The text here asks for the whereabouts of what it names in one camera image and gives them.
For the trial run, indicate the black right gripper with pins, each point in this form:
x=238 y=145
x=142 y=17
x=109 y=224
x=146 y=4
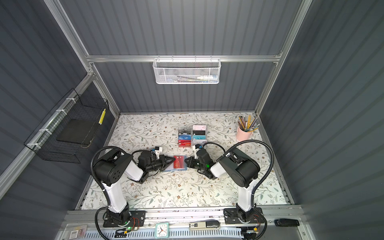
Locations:
x=191 y=164

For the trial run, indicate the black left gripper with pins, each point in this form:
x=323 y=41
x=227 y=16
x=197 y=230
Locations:
x=164 y=165

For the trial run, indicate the blue leather card holder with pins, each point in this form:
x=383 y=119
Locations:
x=170 y=168

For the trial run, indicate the red vip card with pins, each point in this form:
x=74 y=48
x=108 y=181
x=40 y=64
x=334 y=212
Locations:
x=184 y=143
x=179 y=163

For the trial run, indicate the clear acrylic card display stand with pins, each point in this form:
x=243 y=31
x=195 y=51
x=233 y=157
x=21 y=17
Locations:
x=194 y=142

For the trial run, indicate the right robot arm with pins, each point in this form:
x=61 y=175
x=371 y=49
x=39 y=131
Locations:
x=241 y=168

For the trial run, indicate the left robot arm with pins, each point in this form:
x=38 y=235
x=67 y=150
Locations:
x=110 y=163

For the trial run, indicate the red VIP card in stand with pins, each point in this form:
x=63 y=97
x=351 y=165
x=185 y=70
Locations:
x=184 y=143

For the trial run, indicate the blue VIP card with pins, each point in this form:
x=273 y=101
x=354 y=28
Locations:
x=184 y=137

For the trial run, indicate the teal VIP card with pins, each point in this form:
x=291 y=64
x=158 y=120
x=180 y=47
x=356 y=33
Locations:
x=199 y=137

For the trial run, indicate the black card with gold lines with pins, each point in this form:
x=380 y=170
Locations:
x=199 y=132

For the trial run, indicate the black VIP logo card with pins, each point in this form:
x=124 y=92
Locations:
x=184 y=131

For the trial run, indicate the pink VIP card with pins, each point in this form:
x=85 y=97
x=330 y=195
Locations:
x=199 y=127

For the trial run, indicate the pink metal pencil bucket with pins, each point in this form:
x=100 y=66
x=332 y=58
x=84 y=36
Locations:
x=242 y=135

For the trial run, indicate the grey black handheld device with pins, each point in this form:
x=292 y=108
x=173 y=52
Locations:
x=205 y=225

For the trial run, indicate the small white desk clock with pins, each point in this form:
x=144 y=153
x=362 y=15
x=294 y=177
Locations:
x=162 y=231

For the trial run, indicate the markers in mesh basket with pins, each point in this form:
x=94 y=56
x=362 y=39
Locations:
x=197 y=79

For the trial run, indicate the small label packet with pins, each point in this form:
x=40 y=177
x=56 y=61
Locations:
x=78 y=232

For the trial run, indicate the black remote device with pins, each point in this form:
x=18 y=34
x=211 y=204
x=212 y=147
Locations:
x=286 y=223

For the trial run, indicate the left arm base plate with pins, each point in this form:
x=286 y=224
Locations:
x=124 y=219

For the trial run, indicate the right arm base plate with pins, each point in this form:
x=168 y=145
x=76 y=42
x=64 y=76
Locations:
x=239 y=216

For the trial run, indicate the white wire mesh basket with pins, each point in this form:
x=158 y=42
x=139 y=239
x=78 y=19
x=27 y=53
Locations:
x=164 y=71

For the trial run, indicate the black wire wall basket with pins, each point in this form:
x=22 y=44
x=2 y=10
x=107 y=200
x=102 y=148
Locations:
x=70 y=131

